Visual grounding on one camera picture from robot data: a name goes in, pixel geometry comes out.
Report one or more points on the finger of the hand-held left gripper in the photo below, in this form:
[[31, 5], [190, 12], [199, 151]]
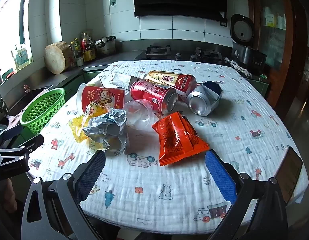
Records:
[[14, 132], [33, 142]]

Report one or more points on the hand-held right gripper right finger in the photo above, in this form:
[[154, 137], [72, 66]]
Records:
[[220, 176]]

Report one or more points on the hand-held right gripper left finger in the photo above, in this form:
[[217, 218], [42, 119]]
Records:
[[90, 177]]

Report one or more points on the green plastic basket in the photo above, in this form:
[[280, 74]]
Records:
[[42, 108]]

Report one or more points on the yellow plastic wrapper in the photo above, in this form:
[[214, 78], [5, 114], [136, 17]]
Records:
[[78, 127]]

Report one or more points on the silver yellow wrapper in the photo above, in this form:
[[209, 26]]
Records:
[[107, 130]]

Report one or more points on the orange snack packet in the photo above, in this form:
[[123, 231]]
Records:
[[178, 140]]

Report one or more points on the crushed silver blue can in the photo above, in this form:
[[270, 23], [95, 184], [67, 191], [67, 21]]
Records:
[[203, 100]]

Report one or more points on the clear plastic cup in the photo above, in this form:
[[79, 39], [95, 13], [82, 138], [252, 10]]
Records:
[[139, 116]]

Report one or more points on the white plastic cup lid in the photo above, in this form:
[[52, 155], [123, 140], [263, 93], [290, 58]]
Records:
[[104, 98]]

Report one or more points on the white blue milk carton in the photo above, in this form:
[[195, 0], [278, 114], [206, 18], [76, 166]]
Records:
[[122, 80]]

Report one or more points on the red soda can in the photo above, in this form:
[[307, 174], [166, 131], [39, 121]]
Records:
[[154, 93]]

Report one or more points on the orange drink bottle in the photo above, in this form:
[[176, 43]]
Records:
[[174, 80]]

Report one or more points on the pink dish cloth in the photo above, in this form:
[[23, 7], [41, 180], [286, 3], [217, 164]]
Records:
[[15, 120]]

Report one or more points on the steel faucet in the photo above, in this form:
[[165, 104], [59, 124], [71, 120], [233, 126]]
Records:
[[0, 100]]

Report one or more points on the steel sink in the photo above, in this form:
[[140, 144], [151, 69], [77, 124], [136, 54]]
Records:
[[32, 92]]

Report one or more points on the red white scrubber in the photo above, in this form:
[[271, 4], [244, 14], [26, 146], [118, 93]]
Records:
[[27, 88]]

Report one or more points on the white printed tablecloth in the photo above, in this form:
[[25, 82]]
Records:
[[169, 187]]

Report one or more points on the small red box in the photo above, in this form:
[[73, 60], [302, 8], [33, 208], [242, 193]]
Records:
[[11, 74]]

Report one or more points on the dark brown flat panel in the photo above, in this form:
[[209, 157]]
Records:
[[289, 175]]

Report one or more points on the round wooden chopping block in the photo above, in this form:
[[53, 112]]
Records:
[[55, 58]]

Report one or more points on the small white jar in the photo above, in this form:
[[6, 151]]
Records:
[[79, 61]]

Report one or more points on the dark sauce bottle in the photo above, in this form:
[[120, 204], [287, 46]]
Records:
[[72, 51]]

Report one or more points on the green-capped sauce bottle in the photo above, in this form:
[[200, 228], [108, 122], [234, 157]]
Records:
[[76, 45]]

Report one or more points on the large cooking oil bottle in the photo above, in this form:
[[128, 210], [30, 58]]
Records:
[[89, 51]]

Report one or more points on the white crumpled rag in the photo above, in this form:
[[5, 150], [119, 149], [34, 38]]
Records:
[[238, 67]]

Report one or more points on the kitchen window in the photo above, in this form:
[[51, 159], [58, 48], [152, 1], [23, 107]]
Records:
[[9, 17]]

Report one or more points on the steel pressure cooker pot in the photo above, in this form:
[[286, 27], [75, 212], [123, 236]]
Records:
[[105, 46]]

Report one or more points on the black gas stove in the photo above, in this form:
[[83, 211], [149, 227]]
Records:
[[169, 52]]

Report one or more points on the black rice cooker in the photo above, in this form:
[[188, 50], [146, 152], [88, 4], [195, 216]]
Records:
[[244, 42]]

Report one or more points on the wooden glass-door cabinet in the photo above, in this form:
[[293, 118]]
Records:
[[274, 30]]

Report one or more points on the black wall socket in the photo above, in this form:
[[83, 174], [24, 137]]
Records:
[[223, 24]]

